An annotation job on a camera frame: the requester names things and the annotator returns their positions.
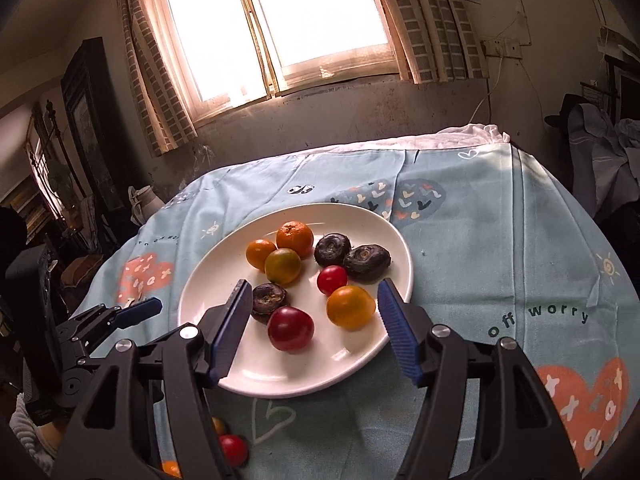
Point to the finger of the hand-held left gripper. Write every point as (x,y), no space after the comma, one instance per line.
(75,385)
(137,309)

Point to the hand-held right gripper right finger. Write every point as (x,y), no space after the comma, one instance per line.
(400,335)

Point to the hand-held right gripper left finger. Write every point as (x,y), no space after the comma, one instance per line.
(230,340)

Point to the dark water chestnut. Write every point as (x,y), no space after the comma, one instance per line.
(268,301)
(366,261)
(330,249)

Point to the yellow spotted orange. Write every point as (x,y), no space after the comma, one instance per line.
(351,306)

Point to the dark red plum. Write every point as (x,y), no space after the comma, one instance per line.
(290,328)

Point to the white plate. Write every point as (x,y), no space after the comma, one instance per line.
(300,375)

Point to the red cherry tomato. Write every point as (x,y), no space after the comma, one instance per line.
(233,450)
(332,280)

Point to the greenish yellow orange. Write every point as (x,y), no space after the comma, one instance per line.
(282,266)

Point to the small orange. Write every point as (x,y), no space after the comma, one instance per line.
(260,254)

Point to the large tangerine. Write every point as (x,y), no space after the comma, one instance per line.
(295,237)

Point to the small yellow fruit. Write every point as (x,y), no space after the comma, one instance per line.
(219,426)

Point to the white jug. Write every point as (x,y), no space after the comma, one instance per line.
(145,205)

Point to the light blue printed blanket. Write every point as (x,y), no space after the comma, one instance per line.
(475,260)

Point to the orange with dark spot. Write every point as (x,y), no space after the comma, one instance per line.
(171,469)

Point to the standing fan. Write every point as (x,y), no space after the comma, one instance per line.
(57,180)

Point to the white sheet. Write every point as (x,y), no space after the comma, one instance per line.
(450,137)

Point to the checked curtain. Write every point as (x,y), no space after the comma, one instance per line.
(435,20)
(155,90)

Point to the pile of blue clothes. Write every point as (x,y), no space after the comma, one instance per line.
(600,155)

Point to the black hat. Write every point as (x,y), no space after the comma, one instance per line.
(565,110)

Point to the window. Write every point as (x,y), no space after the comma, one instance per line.
(275,25)

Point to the wall socket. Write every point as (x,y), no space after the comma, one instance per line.
(500,47)

